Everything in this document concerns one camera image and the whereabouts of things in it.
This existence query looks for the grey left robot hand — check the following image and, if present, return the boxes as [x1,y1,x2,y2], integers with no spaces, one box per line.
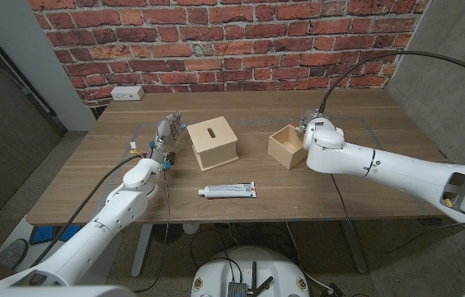
[148,111,187,164]

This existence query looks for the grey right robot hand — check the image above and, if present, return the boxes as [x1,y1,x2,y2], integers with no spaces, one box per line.
[295,109,325,135]

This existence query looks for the wooden drawer with red front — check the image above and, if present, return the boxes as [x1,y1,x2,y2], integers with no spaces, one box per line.
[267,124,309,171]

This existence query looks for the wooden box with slot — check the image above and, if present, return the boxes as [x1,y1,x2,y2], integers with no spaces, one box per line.
[186,115,240,172]

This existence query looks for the white toothpaste tube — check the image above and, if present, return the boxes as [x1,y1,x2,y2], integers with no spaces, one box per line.
[198,181,257,200]

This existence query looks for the white power outlet strip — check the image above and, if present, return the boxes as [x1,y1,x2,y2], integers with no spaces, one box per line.
[110,85,145,102]

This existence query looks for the black round floor object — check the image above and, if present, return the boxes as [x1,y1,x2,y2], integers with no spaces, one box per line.
[152,224,184,244]

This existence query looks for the red brick print backdrop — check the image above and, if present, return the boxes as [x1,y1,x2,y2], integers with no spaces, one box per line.
[28,0,431,109]

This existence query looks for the white table leg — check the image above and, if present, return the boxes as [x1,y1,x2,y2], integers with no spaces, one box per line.
[130,224,154,278]

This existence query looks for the grey table leg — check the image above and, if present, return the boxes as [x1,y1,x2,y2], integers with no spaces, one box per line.
[339,220,369,275]

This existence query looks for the white robot torso base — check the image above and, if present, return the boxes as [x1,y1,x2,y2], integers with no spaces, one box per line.
[190,246,311,297]

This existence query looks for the blue floor item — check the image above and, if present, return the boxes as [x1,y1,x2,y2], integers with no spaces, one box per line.
[29,224,81,245]

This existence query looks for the black power adapter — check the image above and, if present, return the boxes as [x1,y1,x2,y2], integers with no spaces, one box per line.
[326,282,345,297]

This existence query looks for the grey sneaker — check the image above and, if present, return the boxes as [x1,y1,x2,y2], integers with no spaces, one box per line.
[0,238,31,269]

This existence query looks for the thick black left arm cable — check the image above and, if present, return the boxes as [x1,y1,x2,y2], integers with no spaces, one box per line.
[30,153,145,267]

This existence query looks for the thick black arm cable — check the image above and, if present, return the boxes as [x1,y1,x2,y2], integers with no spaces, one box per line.
[318,49,465,115]
[30,153,145,267]

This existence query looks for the thin black left wrist cable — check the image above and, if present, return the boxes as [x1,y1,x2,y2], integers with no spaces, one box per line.
[133,171,171,294]

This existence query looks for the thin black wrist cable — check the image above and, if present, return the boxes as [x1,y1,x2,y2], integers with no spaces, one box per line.
[133,171,171,294]
[330,172,465,255]

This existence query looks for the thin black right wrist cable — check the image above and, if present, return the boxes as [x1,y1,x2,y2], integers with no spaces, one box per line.
[330,172,465,255]

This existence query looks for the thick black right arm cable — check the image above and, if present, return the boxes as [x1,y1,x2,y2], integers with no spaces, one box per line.
[318,49,465,115]

